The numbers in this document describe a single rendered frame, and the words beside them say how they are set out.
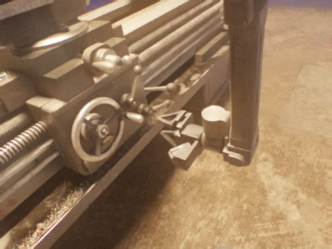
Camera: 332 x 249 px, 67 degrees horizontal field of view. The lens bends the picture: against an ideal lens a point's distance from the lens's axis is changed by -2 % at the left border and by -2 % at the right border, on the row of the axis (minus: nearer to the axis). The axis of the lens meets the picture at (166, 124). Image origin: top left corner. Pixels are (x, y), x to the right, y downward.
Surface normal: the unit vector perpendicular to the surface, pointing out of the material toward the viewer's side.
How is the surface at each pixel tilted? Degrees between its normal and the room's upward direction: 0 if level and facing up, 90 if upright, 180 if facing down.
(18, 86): 90
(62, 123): 90
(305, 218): 0
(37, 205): 0
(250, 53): 95
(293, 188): 0
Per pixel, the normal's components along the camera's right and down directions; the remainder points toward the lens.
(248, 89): -0.46, 0.65
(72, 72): 0.83, 0.24
